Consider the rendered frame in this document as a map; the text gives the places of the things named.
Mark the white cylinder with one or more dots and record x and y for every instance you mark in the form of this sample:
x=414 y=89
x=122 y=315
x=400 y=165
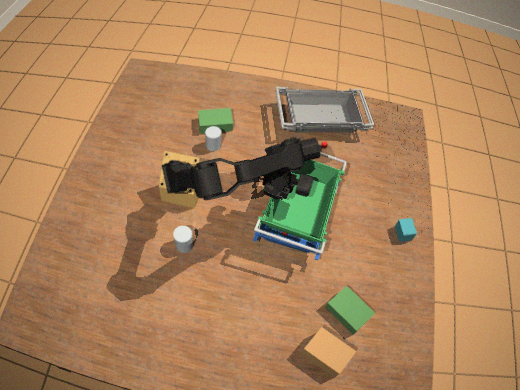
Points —
x=183 y=238
x=213 y=138

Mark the teal block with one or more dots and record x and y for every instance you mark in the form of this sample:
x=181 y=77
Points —
x=405 y=230

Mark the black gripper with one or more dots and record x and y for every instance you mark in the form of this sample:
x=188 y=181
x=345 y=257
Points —
x=304 y=183

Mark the blue plastic tray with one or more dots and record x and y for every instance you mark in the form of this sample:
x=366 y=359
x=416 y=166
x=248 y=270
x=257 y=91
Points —
x=265 y=228

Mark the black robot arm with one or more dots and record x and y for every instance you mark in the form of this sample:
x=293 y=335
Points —
x=289 y=156

